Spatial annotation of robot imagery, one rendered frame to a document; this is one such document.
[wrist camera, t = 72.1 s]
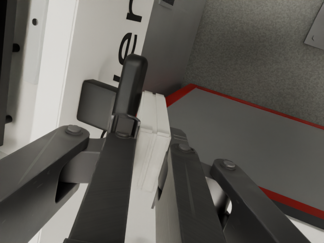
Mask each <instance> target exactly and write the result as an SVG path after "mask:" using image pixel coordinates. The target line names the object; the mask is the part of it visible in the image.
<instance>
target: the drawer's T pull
mask: <svg viewBox="0 0 324 243"><path fill-rule="evenodd" d="M147 68H148V61H147V59H146V58H145V57H143V56H140V55H137V54H129V55H128V56H127V57H126V58H125V60H124V63H123V67H122V71H121V77H120V81H119V86H118V88H117V87H115V86H112V85H109V84H106V83H103V82H100V81H97V80H94V79H90V80H85V81H84V82H83V84H82V89H81V96H80V101H79V107H78V112H77V120H78V121H80V122H83V123H85V124H88V125H90V126H93V127H96V128H98V129H101V130H103V131H108V128H109V123H110V119H111V115H112V114H114V113H125V114H129V115H132V116H135V115H136V111H137V107H138V103H139V99H140V96H141V92H142V88H143V84H144V80H145V76H146V72H147Z"/></svg>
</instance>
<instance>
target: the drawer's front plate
mask: <svg viewBox="0 0 324 243"><path fill-rule="evenodd" d="M129 2H130V0H49V5H48V13H47V20H46V28H45V35H44V42H43V50H42V57H41V65H40V75H39V82H38V89H37V97H36V104H35V112H34V119H33V126H32V134H31V142H33V141H35V140H36V139H38V138H40V137H42V136H44V135H45V134H47V133H49V132H51V131H53V130H54V129H56V128H58V127H60V126H63V125H70V124H71V125H77V126H79V127H82V128H84V129H86V130H87V131H89V133H90V137H89V138H100V137H101V134H102V132H103V130H101V129H98V128H96V127H93V126H90V125H88V124H85V123H83V122H81V121H78V120H77V112H78V107H79V101H80V96H81V89H82V84H83V82H84V81H85V80H90V79H94V80H97V81H100V82H103V83H106V84H109V85H112V86H115V87H117V88H118V86H119V82H117V81H113V78H114V75H117V76H119V77H121V72H122V67H123V65H121V64H120V63H119V48H120V44H121V41H122V39H123V37H124V36H125V35H126V34H127V33H132V36H131V40H130V45H129V49H128V54H127V55H129V54H131V52H132V49H133V45H134V39H135V35H137V41H136V46H135V51H134V54H137V55H141V53H142V48H143V44H144V40H145V36H146V32H147V28H148V24H149V19H150V14H151V10H152V6H153V2H154V0H133V3H132V12H133V14H135V15H139V16H142V20H141V22H137V21H132V20H127V19H126V17H127V13H130V12H129ZM87 186H88V184H86V183H80V187H79V189H78V190H77V191H76V192H75V193H74V194H73V195H72V197H71V198H70V199H69V200H68V201H67V202H66V203H65V204H64V205H63V206H62V207H61V208H60V209H59V210H58V211H57V212H56V214H55V215H54V216H53V217H52V218H51V219H50V220H49V221H48V222H47V223H46V224H45V225H44V226H43V227H42V228H41V229H40V231H39V232H38V233H37V234H36V235H35V236H34V237H33V238H32V239H31V240H30V241H29V242H28V243H63V241H64V239H65V238H68V237H69V234H70V231H71V229H72V226H73V223H74V221H75V218H76V215H77V213H78V210H79V207H80V205H81V202H82V199H83V197H84V194H85V191H86V189H87Z"/></svg>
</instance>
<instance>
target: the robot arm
mask: <svg viewBox="0 0 324 243"><path fill-rule="evenodd" d="M89 137H90V133H89V131H87V130H86V129H84V128H82V127H79V126H77V125H71V124H70V125H63V126H60V127H58V128H56V129H54V130H53V131H51V132H49V133H47V134H45V135H44V136H42V137H40V138H38V139H36V140H35V141H33V142H31V143H29V144H27V145H26V146H24V147H22V148H20V149H18V150H17V151H15V152H13V153H11V154H9V155H8V156H6V157H4V158H2V159H0V243H28V242H29V241H30V240H31V239H32V238H33V237H34V236H35V235H36V234H37V233H38V232H39V231H40V229H41V228H42V227H43V226H44V225H45V224H46V223H47V222H48V221H49V220H50V219H51V218H52V217H53V216H54V215H55V214H56V212H57V211H58V210H59V209H60V208H61V207H62V206H63V205H64V204H65V203H66V202H67V201H68V200H69V199H70V198H71V197H72V195H73V194H74V193H75V192H76V191H77V190H78V189H79V187H80V183H86V184H88V186H87V189H86V191H85V194H84V197H83V199H82V202H81V205H80V207H79V210H78V213H77V215H76V218H75V221H74V223H73V226H72V229H71V231H70V234H69V237H68V238H65V239H64V241H63V243H124V242H125V234H126V225H127V217H128V208H129V200H130V192H131V189H135V190H136V189H137V188H139V189H141V191H144V192H149V193H152V192H153V191H155V190H156V186H157V184H158V187H157V190H156V194H155V197H154V200H153V203H152V207H151V209H153V208H154V206H155V220H156V243H311V242H310V241H309V239H308V238H307V237H306V236H305V235H304V234H303V233H302V232H301V231H300V230H299V229H298V228H297V227H296V226H295V225H294V224H293V223H292V222H291V220H290V219H289V218H288V217H287V216H286V215H285V214H284V213H283V212H282V211H281V210H280V209H279V208H278V207H277V206H276V205H275V204H274V203H273V201H272V200H271V199H270V198H269V197H268V196H267V195H266V194H265V193H264V192H263V191H262V190H261V189H260V188H259V187H258V186H257V185H256V184H255V182H254V181H253V180H252V179H251V178H250V177H249V176H248V175H247V174H246V173H245V172H244V171H243V170H242V169H241V168H240V167H239V166H238V165H236V164H234V163H233V162H232V161H229V160H226V159H225V160H224V159H216V160H214V162H213V165H212V166H211V165H208V164H205V163H203V162H201V161H200V159H199V156H198V153H197V152H196V150H195V149H193V148H191V147H190V146H189V143H188V140H187V136H186V134H185V133H184V132H183V131H182V130H181V129H177V128H173V127H170V126H169V120H168V113H167V107H166V101H165V97H164V95H162V94H157V93H156V94H153V92H149V91H144V92H142V95H141V99H140V103H139V107H138V111H137V115H136V117H135V116H132V115H129V114H125V113H114V114H112V115H111V119H110V123H109V128H108V133H107V135H106V137H104V138H89ZM230 202H231V205H232V207H231V213H229V212H228V211H227V209H228V206H229V204H230Z"/></svg>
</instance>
